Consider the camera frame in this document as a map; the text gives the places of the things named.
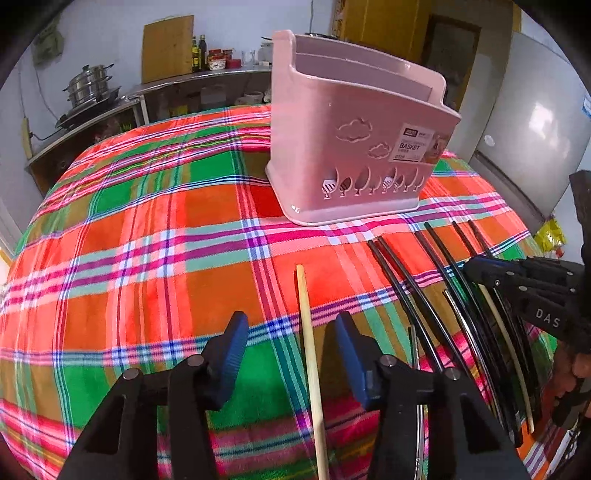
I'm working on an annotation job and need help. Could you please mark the light wooden chopstick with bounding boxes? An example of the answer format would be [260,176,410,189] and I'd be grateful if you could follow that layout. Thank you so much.
[295,264,329,480]
[476,283,536,434]

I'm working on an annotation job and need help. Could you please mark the black chopstick six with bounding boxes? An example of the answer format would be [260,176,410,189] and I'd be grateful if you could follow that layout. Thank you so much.
[467,219,544,421]

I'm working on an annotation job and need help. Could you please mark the black chopstick five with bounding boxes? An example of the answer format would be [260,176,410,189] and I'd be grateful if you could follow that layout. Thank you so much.
[451,220,537,416]

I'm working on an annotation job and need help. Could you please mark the black chopstick four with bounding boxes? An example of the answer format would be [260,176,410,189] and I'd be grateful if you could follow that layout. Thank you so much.
[424,222,523,447]

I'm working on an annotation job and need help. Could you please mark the thin metal chopstick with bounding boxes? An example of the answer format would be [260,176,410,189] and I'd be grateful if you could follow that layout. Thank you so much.
[405,300,504,479]

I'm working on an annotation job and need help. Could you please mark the black chopstick two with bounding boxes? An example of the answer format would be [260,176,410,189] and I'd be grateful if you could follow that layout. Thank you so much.
[377,237,472,378]

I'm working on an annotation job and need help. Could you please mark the black chopstick three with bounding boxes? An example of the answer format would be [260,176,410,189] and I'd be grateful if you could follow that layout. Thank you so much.
[414,231,520,433]

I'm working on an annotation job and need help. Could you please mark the black chopstick one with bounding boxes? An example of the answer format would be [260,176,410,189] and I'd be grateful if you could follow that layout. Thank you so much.
[367,240,444,373]

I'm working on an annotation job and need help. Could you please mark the steel kitchen counter table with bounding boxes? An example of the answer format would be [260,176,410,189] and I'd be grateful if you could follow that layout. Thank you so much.
[126,66,271,123]

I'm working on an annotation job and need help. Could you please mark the right human hand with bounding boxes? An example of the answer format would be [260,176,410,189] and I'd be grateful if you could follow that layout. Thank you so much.
[552,342,591,397]

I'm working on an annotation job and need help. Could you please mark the silver refrigerator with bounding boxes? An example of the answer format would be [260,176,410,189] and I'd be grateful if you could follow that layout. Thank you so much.
[470,33,590,233]

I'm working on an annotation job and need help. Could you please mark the colourful plaid tablecloth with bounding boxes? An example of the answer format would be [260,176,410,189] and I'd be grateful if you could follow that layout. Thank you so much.
[1,106,538,479]

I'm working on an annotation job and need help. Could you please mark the pink plastic utensil basket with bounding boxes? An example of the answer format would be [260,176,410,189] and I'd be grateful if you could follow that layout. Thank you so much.
[266,30,461,226]

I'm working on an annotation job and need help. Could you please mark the wooden side shelf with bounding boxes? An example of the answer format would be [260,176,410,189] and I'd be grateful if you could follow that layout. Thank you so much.
[25,98,146,196]

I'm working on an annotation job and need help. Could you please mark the yellow wooden door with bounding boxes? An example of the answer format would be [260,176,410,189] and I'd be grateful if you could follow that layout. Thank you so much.
[332,0,433,63]

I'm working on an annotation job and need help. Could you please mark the black induction cooker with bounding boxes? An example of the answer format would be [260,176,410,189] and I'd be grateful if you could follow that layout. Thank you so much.
[55,87,120,130]

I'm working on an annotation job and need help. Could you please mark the stainless steel steamer pot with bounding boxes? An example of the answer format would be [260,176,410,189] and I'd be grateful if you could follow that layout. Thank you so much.
[64,63,114,108]

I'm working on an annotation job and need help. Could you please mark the red lidded jar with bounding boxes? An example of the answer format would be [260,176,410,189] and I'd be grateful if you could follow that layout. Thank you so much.
[225,59,242,69]

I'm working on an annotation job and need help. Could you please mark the dark oil bottle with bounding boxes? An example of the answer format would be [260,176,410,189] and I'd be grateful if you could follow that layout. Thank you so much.
[197,34,207,71]

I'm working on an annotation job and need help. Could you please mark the wooden cutting board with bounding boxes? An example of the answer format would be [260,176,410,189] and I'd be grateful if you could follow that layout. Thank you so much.
[141,15,194,84]

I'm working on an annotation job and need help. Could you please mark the green hanging cloth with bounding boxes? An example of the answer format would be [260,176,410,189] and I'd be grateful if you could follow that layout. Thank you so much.
[32,22,64,67]

